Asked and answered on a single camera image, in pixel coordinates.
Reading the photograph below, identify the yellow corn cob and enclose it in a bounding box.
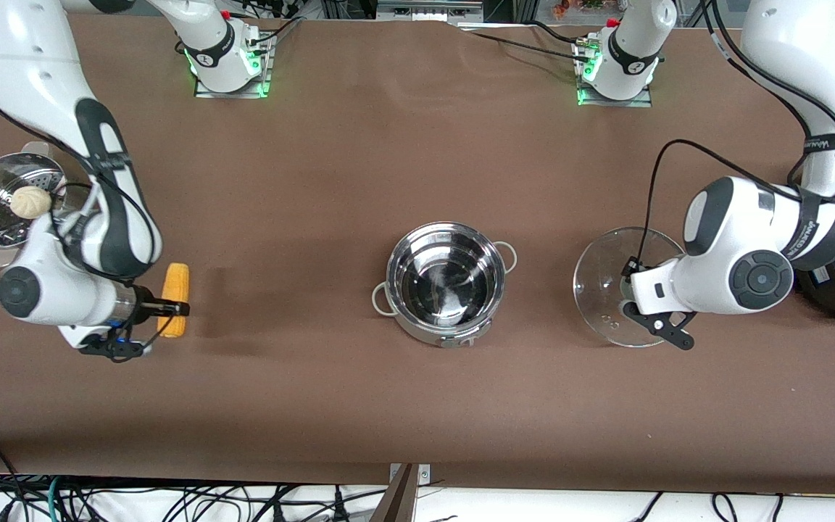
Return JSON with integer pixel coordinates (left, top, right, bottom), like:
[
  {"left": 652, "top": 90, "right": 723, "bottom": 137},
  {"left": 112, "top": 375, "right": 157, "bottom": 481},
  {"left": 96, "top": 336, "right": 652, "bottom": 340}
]
[{"left": 157, "top": 263, "right": 191, "bottom": 339}]

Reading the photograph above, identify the round glass pot lid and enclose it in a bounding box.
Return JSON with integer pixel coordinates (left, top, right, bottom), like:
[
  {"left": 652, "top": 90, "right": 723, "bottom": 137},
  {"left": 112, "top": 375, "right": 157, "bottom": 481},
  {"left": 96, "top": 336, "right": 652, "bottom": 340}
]
[{"left": 573, "top": 227, "right": 688, "bottom": 348}]

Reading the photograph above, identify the metal base plate left arm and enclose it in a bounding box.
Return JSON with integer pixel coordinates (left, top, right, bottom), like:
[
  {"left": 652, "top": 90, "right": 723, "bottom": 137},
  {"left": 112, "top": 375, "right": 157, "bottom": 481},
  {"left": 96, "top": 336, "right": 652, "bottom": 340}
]
[{"left": 575, "top": 36, "right": 654, "bottom": 109}]

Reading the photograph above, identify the metal base plate right arm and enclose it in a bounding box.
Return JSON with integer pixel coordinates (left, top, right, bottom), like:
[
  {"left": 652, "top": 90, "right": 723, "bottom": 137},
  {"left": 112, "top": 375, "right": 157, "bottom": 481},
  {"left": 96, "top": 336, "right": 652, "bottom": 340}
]
[{"left": 193, "top": 29, "right": 274, "bottom": 99}]

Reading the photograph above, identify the beige steamed bun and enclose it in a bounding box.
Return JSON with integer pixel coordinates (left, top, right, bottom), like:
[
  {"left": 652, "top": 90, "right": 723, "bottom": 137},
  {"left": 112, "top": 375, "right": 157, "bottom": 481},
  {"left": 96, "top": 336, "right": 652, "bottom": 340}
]
[{"left": 11, "top": 186, "right": 53, "bottom": 218}]

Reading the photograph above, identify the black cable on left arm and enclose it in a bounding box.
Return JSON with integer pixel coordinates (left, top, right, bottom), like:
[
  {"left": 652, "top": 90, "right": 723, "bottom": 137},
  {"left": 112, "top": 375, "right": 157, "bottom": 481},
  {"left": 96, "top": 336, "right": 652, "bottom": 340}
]
[{"left": 631, "top": 0, "right": 835, "bottom": 265}]

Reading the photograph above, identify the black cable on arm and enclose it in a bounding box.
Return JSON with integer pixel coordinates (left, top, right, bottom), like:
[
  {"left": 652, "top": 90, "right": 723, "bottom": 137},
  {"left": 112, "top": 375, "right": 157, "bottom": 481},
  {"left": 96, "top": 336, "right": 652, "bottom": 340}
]
[
  {"left": 631, "top": 0, "right": 835, "bottom": 265},
  {"left": 0, "top": 43, "right": 179, "bottom": 356}
]

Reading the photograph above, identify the steel pot with beige handles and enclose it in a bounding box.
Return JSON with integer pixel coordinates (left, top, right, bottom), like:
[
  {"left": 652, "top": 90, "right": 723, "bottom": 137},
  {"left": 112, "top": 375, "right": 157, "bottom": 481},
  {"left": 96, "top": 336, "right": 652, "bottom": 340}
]
[{"left": 372, "top": 221, "right": 518, "bottom": 349}]

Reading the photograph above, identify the green cable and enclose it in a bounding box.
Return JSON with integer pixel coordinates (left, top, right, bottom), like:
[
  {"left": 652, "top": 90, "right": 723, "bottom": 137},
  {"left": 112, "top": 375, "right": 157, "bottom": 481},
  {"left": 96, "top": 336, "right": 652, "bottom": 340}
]
[{"left": 44, "top": 477, "right": 65, "bottom": 522}]

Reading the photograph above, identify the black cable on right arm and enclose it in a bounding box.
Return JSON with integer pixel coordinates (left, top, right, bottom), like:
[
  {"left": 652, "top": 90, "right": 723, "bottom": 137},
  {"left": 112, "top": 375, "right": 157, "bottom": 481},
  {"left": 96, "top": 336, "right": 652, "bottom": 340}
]
[{"left": 0, "top": 43, "right": 179, "bottom": 356}]

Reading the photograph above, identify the black cable on table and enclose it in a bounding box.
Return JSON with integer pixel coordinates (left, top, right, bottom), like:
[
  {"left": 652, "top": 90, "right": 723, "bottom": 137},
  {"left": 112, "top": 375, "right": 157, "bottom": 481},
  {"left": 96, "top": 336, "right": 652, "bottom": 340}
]
[
  {"left": 244, "top": 13, "right": 306, "bottom": 57},
  {"left": 459, "top": 20, "right": 592, "bottom": 63}
]

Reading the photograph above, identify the silver metal bracket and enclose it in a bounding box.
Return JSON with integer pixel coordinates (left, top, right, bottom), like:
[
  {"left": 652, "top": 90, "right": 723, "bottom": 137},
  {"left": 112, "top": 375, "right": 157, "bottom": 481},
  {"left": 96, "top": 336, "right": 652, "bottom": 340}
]
[{"left": 389, "top": 463, "right": 432, "bottom": 522}]

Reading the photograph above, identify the aluminium frame profile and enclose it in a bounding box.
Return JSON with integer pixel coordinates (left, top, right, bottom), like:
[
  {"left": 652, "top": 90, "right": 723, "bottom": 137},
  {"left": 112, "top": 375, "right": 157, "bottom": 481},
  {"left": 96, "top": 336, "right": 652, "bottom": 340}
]
[{"left": 376, "top": 0, "right": 485, "bottom": 24}]

